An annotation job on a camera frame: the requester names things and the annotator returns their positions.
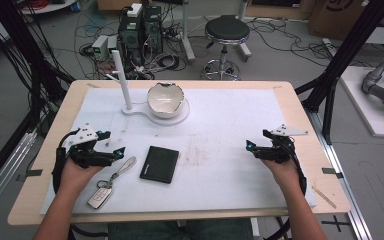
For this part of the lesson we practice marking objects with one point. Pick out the white table leg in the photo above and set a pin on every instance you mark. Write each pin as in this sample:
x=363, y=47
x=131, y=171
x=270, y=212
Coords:
x=187, y=33
x=244, y=30

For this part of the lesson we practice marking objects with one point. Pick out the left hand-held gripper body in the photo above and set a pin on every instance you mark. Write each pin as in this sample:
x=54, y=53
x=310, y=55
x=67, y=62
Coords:
x=86, y=154

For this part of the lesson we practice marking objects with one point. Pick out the black wallet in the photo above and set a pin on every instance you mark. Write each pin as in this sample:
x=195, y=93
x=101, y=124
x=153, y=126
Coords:
x=159, y=164

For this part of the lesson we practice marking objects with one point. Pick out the white branched stand with base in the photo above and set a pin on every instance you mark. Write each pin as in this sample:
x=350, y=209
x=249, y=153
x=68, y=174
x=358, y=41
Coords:
x=125, y=86

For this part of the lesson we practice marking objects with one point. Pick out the grey power supply unit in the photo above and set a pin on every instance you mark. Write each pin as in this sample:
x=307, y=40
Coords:
x=100, y=46

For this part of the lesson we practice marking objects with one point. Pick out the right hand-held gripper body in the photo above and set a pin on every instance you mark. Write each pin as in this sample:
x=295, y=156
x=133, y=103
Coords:
x=276, y=151

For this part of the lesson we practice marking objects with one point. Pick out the black computer tower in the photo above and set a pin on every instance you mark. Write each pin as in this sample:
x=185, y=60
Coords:
x=130, y=40
x=153, y=28

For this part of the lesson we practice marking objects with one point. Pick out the black tape piece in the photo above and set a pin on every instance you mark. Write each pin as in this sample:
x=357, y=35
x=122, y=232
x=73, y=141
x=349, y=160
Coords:
x=330, y=171
x=33, y=173

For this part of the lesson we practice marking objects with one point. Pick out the white box on computer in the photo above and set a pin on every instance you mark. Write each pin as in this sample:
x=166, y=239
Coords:
x=134, y=10

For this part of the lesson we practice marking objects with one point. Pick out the aluminium floor rail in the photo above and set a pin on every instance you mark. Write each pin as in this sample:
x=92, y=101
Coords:
x=3, y=173
x=343, y=173

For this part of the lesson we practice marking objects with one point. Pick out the black round stool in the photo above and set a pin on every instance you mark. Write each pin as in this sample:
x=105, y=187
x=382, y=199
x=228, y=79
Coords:
x=227, y=30

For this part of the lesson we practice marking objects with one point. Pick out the person's right hand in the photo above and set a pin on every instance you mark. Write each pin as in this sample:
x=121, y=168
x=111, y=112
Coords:
x=281, y=173

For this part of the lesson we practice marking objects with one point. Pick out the white table mat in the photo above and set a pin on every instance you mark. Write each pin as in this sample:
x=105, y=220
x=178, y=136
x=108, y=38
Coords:
x=220, y=166

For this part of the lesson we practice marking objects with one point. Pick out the white ceramic bowl jagged rim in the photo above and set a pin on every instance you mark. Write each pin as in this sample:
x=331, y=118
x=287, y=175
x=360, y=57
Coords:
x=165, y=100

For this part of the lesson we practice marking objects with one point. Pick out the black metal frame post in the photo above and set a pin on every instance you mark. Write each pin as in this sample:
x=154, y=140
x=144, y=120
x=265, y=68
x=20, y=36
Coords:
x=343, y=56

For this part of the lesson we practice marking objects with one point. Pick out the white floor board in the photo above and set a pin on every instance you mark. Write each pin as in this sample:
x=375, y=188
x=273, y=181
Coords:
x=366, y=110

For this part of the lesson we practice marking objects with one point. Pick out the thin wooden stick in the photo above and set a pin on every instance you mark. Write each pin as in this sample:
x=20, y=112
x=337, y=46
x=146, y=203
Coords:
x=324, y=197

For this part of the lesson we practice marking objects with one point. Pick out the cardboard box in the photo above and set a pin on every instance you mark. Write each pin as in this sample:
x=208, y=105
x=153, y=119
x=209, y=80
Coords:
x=340, y=18

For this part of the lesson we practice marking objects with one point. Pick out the person's left hand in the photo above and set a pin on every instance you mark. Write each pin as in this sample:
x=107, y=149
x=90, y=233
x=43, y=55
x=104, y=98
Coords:
x=78, y=176

